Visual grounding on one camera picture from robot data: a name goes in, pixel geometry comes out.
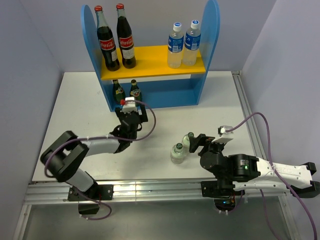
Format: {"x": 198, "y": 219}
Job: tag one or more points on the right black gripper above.
{"x": 194, "y": 142}

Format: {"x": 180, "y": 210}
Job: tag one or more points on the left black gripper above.
{"x": 143, "y": 115}

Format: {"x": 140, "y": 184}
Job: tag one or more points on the clear glass bottle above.
{"x": 186, "y": 140}
{"x": 177, "y": 154}

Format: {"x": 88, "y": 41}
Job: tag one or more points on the green Perrier bottle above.
{"x": 118, "y": 92}
{"x": 135, "y": 91}

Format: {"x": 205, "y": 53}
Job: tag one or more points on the Pocari Sweat bottle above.
{"x": 191, "y": 43}
{"x": 175, "y": 46}

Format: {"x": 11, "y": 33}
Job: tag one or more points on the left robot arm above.
{"x": 64, "y": 157}

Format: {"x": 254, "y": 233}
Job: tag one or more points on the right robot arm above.
{"x": 235, "y": 174}

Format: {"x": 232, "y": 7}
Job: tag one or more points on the blue and yellow shelf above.
{"x": 162, "y": 86}

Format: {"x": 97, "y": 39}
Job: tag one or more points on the right cola glass bottle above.
{"x": 125, "y": 38}

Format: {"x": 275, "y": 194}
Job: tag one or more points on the cola glass bottle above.
{"x": 106, "y": 40}
{"x": 125, "y": 38}

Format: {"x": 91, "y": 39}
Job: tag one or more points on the left cola glass bottle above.
{"x": 106, "y": 40}

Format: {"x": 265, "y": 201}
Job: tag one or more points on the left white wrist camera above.
{"x": 128, "y": 105}

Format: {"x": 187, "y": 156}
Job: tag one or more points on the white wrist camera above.
{"x": 128, "y": 105}
{"x": 225, "y": 135}

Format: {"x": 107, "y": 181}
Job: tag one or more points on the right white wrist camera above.
{"x": 225, "y": 135}

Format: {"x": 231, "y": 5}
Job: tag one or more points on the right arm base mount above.
{"x": 225, "y": 201}

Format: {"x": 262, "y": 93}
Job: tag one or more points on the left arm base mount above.
{"x": 90, "y": 201}

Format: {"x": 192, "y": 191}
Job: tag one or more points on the aluminium side rail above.
{"x": 260, "y": 152}

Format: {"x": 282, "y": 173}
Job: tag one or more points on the aluminium front rail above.
{"x": 149, "y": 210}

